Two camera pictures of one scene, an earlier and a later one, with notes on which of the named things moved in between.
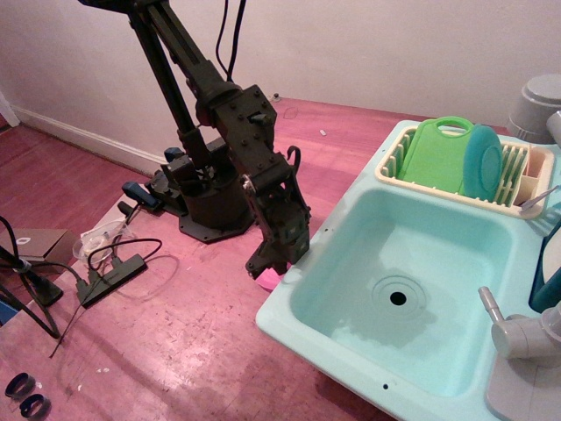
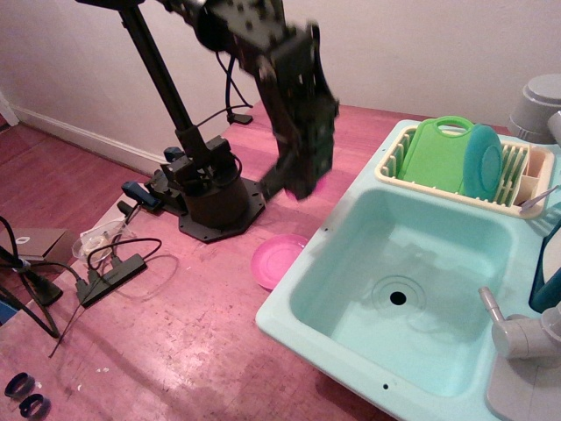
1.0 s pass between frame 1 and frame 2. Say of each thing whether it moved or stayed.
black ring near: stayed
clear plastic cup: stayed
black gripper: moved
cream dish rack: stayed
